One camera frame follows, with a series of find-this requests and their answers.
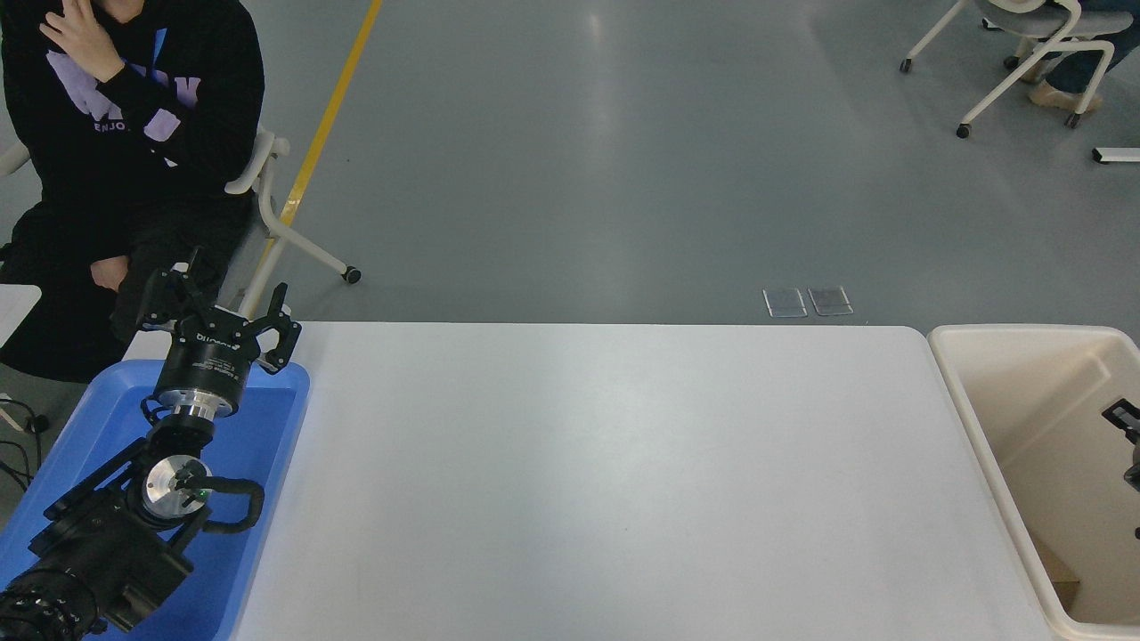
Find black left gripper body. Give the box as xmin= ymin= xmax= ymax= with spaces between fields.
xmin=153 ymin=317 xmax=262 ymax=405

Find person's left hand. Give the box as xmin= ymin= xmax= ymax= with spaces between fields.
xmin=38 ymin=0 xmax=126 ymax=84

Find person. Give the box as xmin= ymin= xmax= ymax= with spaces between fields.
xmin=0 ymin=0 xmax=266 ymax=384
xmin=1015 ymin=0 xmax=1140 ymax=114

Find small white side table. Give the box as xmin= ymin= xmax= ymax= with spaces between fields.
xmin=0 ymin=285 xmax=41 ymax=348

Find white chair with casters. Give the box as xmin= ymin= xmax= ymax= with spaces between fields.
xmin=0 ymin=127 xmax=362 ymax=323
xmin=900 ymin=0 xmax=1116 ymax=140

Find person's right hand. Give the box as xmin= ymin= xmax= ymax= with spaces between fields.
xmin=89 ymin=256 xmax=131 ymax=294

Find blue plastic tray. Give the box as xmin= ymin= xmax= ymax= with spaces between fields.
xmin=0 ymin=359 xmax=311 ymax=641

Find large pale plastic bin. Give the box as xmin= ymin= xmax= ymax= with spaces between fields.
xmin=926 ymin=323 xmax=1140 ymax=641

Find black floor cables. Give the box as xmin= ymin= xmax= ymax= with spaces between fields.
xmin=0 ymin=392 xmax=50 ymax=495

